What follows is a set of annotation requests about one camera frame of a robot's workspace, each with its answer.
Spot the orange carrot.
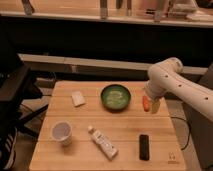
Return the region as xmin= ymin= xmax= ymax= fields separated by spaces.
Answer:
xmin=142 ymin=96 xmax=150 ymax=112

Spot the green ceramic bowl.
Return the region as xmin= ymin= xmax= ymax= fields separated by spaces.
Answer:
xmin=100 ymin=84 xmax=131 ymax=111

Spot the black remote control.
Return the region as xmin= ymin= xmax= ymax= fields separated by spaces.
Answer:
xmin=139 ymin=135 xmax=150 ymax=161

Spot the dark chair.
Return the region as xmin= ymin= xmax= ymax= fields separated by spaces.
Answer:
xmin=0 ymin=16 xmax=49 ymax=171

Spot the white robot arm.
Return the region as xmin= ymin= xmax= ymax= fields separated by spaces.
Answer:
xmin=144 ymin=57 xmax=213 ymax=121

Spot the white tube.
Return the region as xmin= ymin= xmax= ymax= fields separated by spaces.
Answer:
xmin=88 ymin=126 xmax=118 ymax=160

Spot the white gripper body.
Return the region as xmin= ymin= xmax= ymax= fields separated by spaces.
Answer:
xmin=145 ymin=85 xmax=164 ymax=101

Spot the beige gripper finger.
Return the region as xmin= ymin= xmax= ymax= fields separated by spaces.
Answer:
xmin=151 ymin=100 xmax=160 ymax=114

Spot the white rectangular block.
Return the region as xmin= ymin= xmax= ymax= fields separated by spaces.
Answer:
xmin=71 ymin=91 xmax=86 ymax=107

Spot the black cable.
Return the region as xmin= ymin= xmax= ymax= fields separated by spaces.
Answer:
xmin=172 ymin=115 xmax=191 ymax=152

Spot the white plastic cup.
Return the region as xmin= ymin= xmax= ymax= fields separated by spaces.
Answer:
xmin=51 ymin=122 xmax=72 ymax=146

